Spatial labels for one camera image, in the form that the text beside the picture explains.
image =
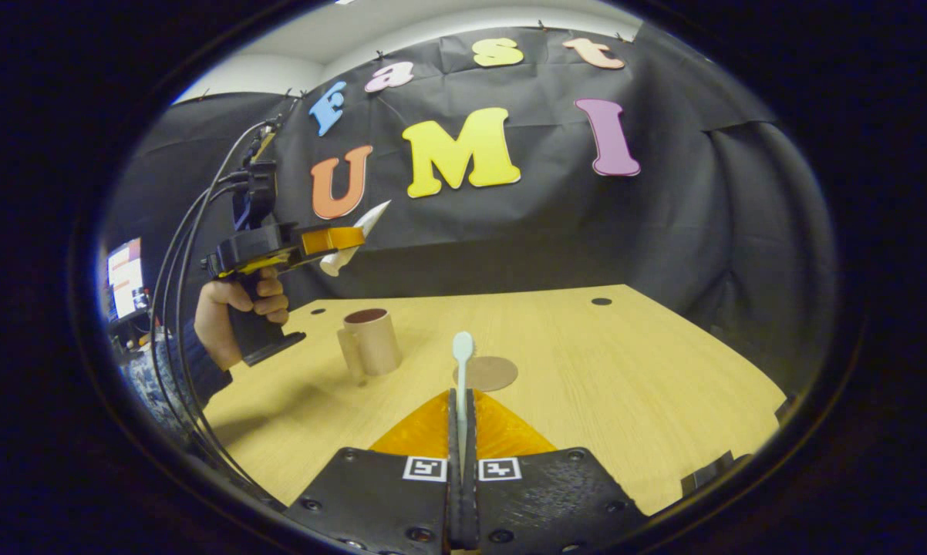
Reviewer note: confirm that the small black block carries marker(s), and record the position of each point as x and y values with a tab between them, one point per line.
710	472

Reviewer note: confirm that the black backdrop cloth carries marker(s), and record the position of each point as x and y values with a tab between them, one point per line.
587	223

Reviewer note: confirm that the white toothpaste tube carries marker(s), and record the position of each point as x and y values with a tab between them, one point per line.
371	220

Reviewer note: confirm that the computer monitor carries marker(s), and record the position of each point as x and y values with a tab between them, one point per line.
126	279

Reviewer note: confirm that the round brown coaster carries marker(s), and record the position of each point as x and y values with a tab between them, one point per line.
498	374

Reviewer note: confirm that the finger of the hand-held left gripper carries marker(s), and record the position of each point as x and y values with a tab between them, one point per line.
332	240

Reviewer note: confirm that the beige cup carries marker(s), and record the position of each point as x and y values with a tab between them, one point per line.
375	343

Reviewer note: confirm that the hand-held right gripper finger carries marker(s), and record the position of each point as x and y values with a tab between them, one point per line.
454	493
471	501

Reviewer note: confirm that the person's patterned clothing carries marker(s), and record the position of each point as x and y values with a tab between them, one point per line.
151	393

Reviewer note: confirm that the white toothbrush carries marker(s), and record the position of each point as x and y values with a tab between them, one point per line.
462	354

